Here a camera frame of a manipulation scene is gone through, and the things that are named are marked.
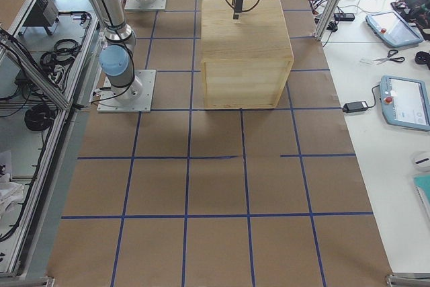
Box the light wooden drawer cabinet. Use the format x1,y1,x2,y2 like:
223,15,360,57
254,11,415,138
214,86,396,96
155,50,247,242
201,0,294,110

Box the far blue teach pendant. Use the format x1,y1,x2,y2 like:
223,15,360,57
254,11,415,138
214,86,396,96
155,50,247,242
365,11,423,48

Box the blue teach pendant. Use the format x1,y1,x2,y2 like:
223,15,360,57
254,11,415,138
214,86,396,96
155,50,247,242
365,11,423,48
380,75,429,132

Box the black power adapter brick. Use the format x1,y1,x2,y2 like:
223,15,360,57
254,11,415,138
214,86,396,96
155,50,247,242
342,101,369,114

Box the grey control box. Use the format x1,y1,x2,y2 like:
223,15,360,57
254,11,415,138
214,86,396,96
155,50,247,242
23,0,59,35

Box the near blue teach pendant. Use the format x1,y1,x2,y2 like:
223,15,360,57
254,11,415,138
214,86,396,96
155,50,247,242
380,75,429,132

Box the brown paper mat blue grid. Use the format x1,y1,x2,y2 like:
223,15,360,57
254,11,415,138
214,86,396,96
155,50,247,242
47,0,390,286

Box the white round device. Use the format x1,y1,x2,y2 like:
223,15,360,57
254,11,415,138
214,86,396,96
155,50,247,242
411,151,430,171

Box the teal notebook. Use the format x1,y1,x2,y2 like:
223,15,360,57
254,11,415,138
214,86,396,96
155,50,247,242
413,174,430,216

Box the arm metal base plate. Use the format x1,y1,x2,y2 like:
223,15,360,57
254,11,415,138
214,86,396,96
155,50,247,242
125,0,167,11
97,70,157,113

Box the black handled scissors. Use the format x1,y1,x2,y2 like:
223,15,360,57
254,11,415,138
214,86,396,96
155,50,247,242
374,49,405,65

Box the coiled black cable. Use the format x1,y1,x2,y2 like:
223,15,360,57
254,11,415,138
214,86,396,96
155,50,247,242
24,104,53,132

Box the aluminium frame rail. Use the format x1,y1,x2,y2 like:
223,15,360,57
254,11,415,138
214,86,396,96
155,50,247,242
1,0,99,278

